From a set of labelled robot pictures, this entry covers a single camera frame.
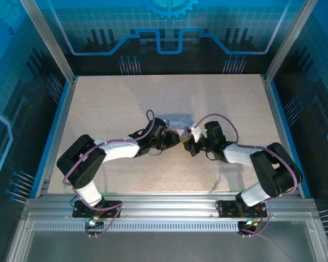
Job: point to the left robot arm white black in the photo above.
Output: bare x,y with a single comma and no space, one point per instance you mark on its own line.
82,163

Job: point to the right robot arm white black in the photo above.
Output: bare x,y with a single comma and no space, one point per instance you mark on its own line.
273,169

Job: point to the clear plastic bag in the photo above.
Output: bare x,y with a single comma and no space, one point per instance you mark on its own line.
177,120

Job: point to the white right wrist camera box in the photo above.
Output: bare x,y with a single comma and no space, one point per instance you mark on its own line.
195,132

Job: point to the aluminium frame rail with slots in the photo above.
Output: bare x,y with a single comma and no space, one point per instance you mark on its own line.
169,208

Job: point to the aluminium side rail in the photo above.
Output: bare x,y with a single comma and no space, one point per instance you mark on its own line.
56,136
283,136

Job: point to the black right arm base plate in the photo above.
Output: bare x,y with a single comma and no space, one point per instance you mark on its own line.
243,209

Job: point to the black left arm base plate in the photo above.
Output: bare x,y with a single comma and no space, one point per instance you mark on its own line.
98,208

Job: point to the aluminium frame post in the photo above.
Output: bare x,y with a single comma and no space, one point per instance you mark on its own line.
288,41
47,41

